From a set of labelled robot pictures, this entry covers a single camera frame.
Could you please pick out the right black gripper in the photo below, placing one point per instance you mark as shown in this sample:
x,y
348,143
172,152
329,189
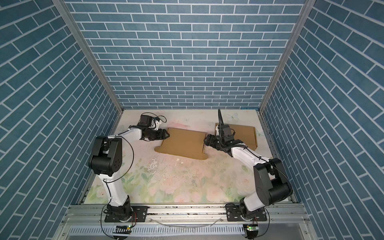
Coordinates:
x,y
210,140

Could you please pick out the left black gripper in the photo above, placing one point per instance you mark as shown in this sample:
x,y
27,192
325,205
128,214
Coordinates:
x,y
161,135

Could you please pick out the cardboard box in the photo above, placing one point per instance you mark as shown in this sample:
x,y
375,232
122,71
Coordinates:
x,y
184,143
247,134

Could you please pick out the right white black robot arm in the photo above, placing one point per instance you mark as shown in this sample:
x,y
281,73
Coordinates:
x,y
272,184

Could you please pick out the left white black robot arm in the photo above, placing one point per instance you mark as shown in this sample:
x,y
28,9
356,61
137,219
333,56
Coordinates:
x,y
107,157

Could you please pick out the right green circuit board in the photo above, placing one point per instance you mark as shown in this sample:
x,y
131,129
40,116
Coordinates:
x,y
250,228

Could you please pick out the green circuit board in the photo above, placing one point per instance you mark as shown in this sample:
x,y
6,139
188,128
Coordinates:
x,y
250,228
125,230

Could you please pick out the left green circuit board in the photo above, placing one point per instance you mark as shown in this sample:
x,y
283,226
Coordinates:
x,y
125,230

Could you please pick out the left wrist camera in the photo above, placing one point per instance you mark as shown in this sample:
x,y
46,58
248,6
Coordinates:
x,y
156,123

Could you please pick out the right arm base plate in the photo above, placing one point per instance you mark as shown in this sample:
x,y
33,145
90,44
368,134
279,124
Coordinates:
x,y
237,213

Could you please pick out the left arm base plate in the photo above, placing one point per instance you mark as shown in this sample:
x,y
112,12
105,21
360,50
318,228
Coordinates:
x,y
130,214

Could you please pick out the aluminium mounting rail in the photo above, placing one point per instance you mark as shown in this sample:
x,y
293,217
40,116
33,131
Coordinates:
x,y
285,221

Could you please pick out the left aluminium corner post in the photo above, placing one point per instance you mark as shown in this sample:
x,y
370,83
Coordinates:
x,y
77,34

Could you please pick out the aluminium corner post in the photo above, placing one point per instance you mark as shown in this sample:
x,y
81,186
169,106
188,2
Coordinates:
x,y
303,16
77,34

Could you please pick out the right aluminium corner post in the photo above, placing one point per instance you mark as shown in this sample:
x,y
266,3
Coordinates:
x,y
303,16

